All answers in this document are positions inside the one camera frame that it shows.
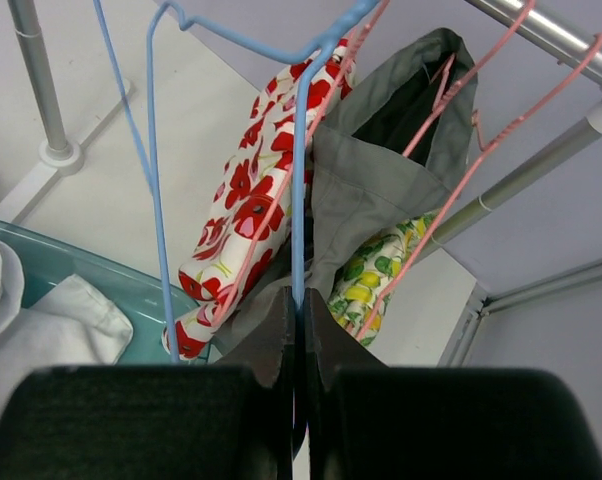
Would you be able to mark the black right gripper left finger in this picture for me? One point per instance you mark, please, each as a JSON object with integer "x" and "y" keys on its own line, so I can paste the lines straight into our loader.
{"x": 228, "y": 420}

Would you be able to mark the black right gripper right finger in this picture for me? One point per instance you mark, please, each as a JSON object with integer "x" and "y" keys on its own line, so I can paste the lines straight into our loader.
{"x": 368, "y": 420}

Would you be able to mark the white skirt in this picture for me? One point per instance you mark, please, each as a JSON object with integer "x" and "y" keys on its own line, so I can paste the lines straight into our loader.
{"x": 73, "y": 324}

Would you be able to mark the blue wire hanger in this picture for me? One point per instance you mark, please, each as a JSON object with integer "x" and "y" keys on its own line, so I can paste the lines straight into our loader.
{"x": 136, "y": 137}
{"x": 185, "y": 23}

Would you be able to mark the pink hanger with poppy skirt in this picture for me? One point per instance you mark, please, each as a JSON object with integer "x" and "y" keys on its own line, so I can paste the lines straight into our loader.
{"x": 294, "y": 178}

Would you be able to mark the red poppy print skirt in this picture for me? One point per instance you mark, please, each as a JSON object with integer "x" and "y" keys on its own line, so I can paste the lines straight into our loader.
{"x": 249, "y": 219}

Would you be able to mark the grey skirt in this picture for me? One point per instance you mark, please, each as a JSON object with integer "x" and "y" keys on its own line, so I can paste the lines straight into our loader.
{"x": 361, "y": 182}

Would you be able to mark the pink hanger with grey skirt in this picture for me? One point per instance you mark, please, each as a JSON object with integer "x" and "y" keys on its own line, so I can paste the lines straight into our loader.
{"x": 444, "y": 97}

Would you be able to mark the silver clothes rack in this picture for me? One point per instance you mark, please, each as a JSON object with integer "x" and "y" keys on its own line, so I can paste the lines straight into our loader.
{"x": 543, "y": 28}

